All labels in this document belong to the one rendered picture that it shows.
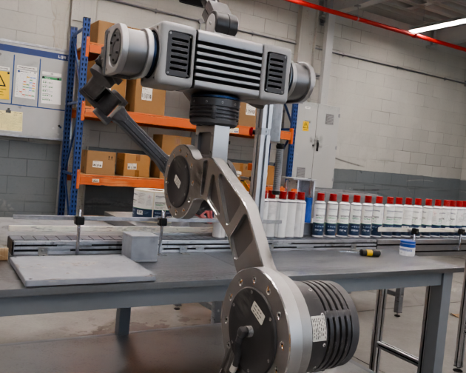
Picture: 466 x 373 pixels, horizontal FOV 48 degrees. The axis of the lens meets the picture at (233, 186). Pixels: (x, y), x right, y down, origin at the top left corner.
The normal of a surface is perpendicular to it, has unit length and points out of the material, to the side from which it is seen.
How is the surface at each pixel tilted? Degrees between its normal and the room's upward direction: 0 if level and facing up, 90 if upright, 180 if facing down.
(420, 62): 90
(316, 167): 90
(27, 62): 90
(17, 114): 90
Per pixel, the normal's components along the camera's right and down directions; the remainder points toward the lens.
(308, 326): 0.50, -0.27
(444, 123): 0.50, 0.09
